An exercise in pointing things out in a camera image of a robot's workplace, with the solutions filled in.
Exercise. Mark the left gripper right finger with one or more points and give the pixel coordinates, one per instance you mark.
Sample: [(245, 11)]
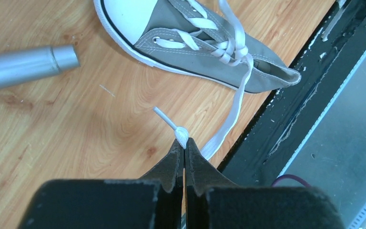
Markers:
[(215, 202)]

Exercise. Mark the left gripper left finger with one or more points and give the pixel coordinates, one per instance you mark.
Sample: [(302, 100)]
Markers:
[(153, 201)]

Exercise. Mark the white shoelace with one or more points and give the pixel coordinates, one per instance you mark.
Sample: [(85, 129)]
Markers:
[(231, 52)]

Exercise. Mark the grey canvas sneaker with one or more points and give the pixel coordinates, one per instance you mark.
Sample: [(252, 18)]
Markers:
[(133, 25)]

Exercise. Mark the silver microphone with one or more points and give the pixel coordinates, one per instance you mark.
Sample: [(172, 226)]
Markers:
[(22, 66)]

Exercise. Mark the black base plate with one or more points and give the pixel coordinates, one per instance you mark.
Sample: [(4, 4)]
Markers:
[(335, 49)]

